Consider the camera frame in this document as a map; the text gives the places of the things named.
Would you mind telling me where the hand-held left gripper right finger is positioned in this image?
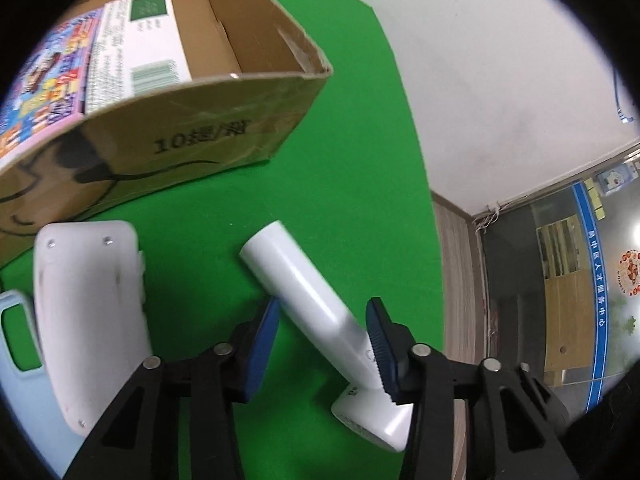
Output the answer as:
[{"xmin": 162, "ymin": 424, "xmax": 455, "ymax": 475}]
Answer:
[{"xmin": 365, "ymin": 297, "xmax": 581, "ymax": 480}]

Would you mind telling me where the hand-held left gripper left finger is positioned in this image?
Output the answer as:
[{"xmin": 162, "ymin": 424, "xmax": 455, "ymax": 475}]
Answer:
[{"xmin": 62, "ymin": 297, "xmax": 282, "ymax": 480}]

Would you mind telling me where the white squeeze tube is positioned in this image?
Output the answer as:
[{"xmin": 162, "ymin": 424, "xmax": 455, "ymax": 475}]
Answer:
[{"xmin": 239, "ymin": 220, "xmax": 416, "ymax": 453}]

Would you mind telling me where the large cardboard box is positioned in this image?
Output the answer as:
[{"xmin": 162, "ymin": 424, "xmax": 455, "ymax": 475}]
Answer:
[{"xmin": 0, "ymin": 0, "xmax": 334, "ymax": 266}]

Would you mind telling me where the colourful board game box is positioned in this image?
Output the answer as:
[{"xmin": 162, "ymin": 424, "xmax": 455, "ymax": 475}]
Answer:
[{"xmin": 0, "ymin": 5, "xmax": 106, "ymax": 161}]

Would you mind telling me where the glass partition with blue stripe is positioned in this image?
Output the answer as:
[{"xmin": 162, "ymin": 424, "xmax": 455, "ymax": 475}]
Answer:
[{"xmin": 480, "ymin": 145, "xmax": 640, "ymax": 416}]

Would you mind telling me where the white plastic device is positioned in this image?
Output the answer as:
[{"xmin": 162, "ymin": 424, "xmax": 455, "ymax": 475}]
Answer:
[{"xmin": 32, "ymin": 220, "xmax": 153, "ymax": 436}]

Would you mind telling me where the wooden cabinet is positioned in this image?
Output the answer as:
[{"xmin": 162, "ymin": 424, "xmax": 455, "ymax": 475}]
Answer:
[{"xmin": 536, "ymin": 214, "xmax": 608, "ymax": 386}]

